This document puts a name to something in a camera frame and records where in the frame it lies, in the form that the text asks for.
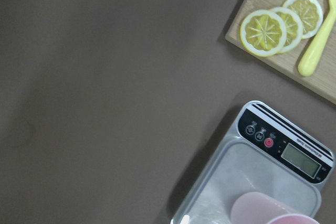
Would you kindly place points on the pink plastic cup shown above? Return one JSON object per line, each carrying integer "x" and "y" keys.
{"x": 256, "y": 208}

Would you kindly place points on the silver kitchen scale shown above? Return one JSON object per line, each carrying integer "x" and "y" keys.
{"x": 262, "y": 152}

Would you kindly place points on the middle lemon slice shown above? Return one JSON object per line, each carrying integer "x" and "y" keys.
{"x": 294, "y": 28}

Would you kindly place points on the bamboo cutting board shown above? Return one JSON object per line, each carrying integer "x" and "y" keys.
{"x": 322, "y": 81}

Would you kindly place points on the yellow plastic knife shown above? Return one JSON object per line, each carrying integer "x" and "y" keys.
{"x": 310, "y": 59}

